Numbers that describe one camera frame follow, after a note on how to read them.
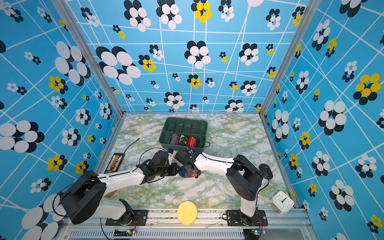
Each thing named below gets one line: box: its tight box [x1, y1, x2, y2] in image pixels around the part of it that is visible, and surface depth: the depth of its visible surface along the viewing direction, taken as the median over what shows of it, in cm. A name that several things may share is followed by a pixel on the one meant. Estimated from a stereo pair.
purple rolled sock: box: [170, 133, 179, 145], surface depth 100 cm
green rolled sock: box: [196, 137, 205, 148], surface depth 98 cm
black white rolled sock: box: [178, 134, 188, 146], surface depth 98 cm
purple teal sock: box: [178, 165, 194, 178], surface depth 88 cm
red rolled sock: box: [187, 136, 197, 147], surface depth 98 cm
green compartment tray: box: [159, 117, 208, 151], surface depth 101 cm
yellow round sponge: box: [177, 201, 198, 226], surface depth 75 cm
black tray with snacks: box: [104, 153, 125, 174], surface depth 93 cm
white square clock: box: [271, 190, 295, 215], surface depth 77 cm
